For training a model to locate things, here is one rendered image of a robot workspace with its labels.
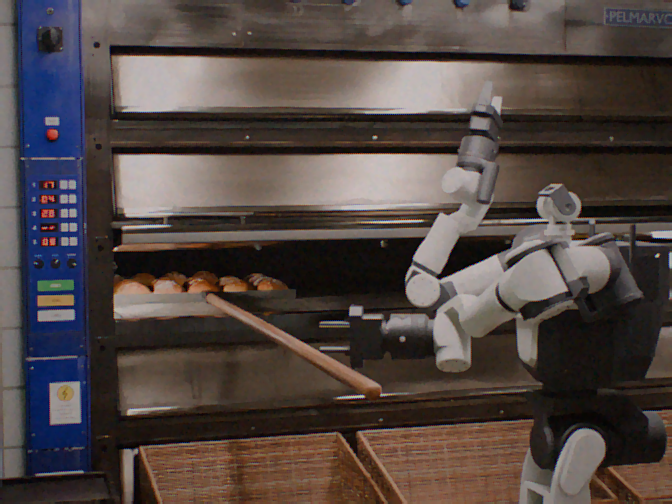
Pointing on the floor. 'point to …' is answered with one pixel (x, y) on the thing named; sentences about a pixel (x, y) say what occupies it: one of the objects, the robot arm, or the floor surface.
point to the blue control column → (56, 72)
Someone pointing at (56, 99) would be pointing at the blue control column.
